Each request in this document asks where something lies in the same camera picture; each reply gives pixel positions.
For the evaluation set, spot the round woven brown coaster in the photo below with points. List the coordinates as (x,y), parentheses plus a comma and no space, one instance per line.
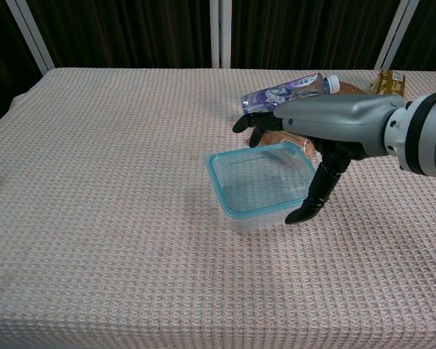
(352,89)

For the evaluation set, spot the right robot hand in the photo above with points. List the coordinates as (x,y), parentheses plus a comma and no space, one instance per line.
(334,116)

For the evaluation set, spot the teal plastic lid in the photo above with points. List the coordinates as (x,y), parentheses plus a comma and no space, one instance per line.
(254,181)

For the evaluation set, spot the pink waffle tablecloth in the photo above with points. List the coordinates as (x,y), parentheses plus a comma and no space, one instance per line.
(112,218)

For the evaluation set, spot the clear plastic water bottle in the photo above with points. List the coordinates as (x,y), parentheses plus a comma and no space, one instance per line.
(269,97)

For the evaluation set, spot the black curtain panel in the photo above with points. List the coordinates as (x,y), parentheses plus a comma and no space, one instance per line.
(123,32)
(305,32)
(3,65)
(428,32)

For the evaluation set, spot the gold foil snack package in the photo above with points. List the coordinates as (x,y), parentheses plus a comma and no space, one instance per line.
(387,84)

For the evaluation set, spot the clear plastic food container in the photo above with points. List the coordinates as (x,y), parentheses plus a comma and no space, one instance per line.
(247,223)

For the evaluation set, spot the white frame post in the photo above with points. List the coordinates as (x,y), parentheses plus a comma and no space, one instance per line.
(396,34)
(31,36)
(220,32)

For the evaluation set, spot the brown spout pouch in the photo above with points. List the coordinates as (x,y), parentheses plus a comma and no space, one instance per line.
(278,139)

